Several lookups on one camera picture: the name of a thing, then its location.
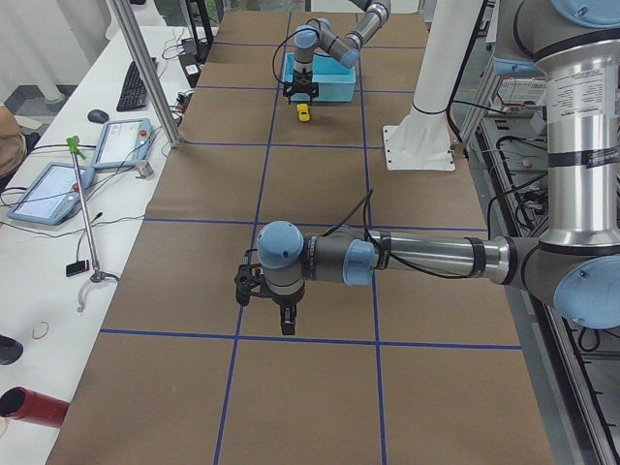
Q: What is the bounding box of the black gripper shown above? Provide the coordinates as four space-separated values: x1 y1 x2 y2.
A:
283 63 320 104
272 285 305 336

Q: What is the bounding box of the yellow beetle toy car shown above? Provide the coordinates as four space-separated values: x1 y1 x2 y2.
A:
296 103 311 122

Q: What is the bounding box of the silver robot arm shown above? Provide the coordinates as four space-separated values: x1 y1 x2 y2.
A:
235 1 619 334
281 1 391 104

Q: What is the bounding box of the light blue plastic bin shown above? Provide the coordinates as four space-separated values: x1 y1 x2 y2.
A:
290 54 357 103

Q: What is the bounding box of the black keyboard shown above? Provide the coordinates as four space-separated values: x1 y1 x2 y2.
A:
116 61 148 112

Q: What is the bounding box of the small metal block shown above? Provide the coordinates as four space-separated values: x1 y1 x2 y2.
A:
134 160 154 179

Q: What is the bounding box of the far blue teach pendant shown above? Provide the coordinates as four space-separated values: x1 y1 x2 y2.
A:
91 118 153 170

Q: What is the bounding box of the blue teach pendant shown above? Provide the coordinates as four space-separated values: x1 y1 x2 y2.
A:
7 162 81 226
91 118 153 170

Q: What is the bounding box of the grey computer mouse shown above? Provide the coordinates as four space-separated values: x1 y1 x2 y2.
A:
87 108 109 124

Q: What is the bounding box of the near blue teach pendant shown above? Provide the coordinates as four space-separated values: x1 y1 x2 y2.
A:
7 162 81 226

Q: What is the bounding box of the red cylinder bottle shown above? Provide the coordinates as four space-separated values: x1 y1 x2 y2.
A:
1 387 70 428

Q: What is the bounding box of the seated person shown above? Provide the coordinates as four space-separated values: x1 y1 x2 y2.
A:
0 105 27 177

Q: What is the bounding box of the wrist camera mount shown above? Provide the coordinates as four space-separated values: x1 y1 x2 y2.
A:
234 249 271 307

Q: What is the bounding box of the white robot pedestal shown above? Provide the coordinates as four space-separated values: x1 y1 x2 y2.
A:
383 0 484 171

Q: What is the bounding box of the aluminium frame post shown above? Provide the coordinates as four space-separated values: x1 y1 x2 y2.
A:
110 0 181 148

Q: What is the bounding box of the green handled reacher grabber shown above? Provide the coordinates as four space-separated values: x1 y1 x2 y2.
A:
66 136 120 313

